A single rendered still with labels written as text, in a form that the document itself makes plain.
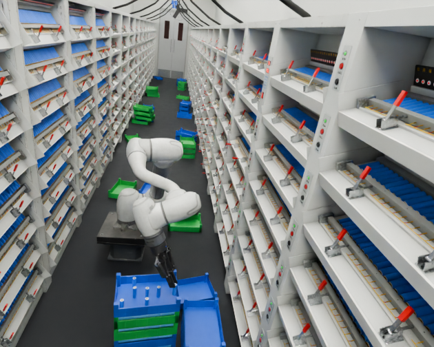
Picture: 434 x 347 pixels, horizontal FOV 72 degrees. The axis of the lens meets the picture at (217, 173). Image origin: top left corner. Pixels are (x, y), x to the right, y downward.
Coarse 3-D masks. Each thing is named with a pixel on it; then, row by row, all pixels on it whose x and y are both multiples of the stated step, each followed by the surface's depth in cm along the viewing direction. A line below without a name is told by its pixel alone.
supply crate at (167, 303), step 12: (120, 276) 149; (132, 276) 153; (144, 276) 155; (156, 276) 157; (120, 288) 151; (132, 288) 152; (144, 288) 153; (156, 288) 154; (168, 288) 155; (132, 300) 146; (144, 300) 146; (156, 300) 148; (168, 300) 148; (120, 312) 135; (132, 312) 137; (144, 312) 139; (156, 312) 141; (168, 312) 142
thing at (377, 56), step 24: (360, 24) 78; (360, 48) 79; (384, 48) 80; (408, 48) 81; (360, 72) 82; (384, 72) 83; (408, 72) 83; (336, 96) 87; (336, 120) 87; (312, 144) 100; (336, 144) 90; (360, 144) 91; (312, 168) 98; (312, 192) 97; (288, 264) 111; (288, 288) 115; (264, 312) 133
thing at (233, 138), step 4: (240, 132) 233; (232, 136) 234; (236, 136) 233; (240, 136) 233; (232, 140) 234; (236, 140) 233; (232, 148) 227; (236, 148) 219; (240, 148) 218; (236, 152) 212; (240, 152) 211; (236, 156) 210; (240, 156) 205; (240, 164) 195; (244, 164) 194; (244, 168) 188; (244, 172) 186
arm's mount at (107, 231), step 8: (112, 216) 230; (104, 224) 220; (112, 224) 221; (104, 232) 212; (112, 232) 213; (120, 232) 214; (128, 232) 214; (136, 232) 215; (96, 240) 208; (104, 240) 208; (112, 240) 209; (120, 240) 209; (128, 240) 209; (136, 240) 210; (144, 240) 210
